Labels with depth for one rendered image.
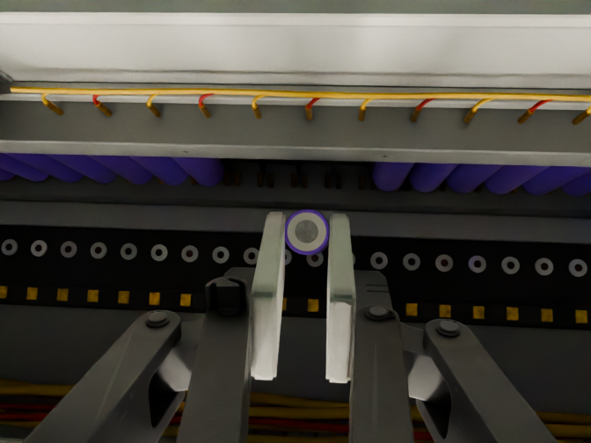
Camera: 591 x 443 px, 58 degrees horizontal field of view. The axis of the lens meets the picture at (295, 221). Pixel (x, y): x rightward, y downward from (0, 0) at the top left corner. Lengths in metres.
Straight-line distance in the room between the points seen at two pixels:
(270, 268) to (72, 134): 0.11
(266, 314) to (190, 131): 0.09
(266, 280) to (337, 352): 0.03
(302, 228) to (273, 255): 0.03
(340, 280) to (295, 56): 0.08
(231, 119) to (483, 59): 0.10
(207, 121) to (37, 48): 0.06
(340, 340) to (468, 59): 0.10
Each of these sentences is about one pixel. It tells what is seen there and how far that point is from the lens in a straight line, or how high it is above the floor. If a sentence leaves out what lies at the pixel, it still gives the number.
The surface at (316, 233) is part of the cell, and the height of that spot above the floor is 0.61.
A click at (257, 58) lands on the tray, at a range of 0.20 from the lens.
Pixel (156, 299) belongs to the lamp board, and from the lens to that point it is 0.36.
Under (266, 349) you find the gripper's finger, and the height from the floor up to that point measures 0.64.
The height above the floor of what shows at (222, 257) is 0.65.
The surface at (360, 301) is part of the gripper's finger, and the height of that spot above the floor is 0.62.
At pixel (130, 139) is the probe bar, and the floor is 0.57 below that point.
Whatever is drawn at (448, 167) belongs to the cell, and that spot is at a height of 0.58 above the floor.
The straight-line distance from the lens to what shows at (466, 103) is 0.22.
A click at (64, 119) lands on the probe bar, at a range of 0.24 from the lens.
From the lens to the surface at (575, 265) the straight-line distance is 0.38.
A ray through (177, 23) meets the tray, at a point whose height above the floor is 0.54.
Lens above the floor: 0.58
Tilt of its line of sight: 8 degrees up
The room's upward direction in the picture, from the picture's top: 179 degrees counter-clockwise
